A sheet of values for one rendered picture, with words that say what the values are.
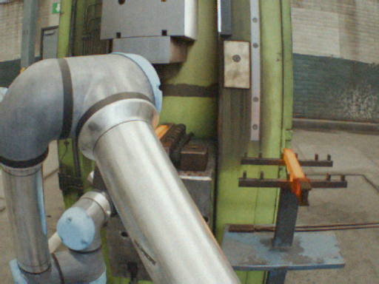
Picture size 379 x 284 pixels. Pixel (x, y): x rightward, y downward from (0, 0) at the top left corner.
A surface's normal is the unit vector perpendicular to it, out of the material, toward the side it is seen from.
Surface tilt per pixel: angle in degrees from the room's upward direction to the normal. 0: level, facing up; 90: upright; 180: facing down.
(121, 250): 90
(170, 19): 90
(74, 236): 90
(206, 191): 90
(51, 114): 104
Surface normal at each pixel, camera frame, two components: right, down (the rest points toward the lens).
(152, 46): -0.12, 0.22
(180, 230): 0.18, -0.61
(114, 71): 0.36, -0.65
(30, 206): 0.63, 0.52
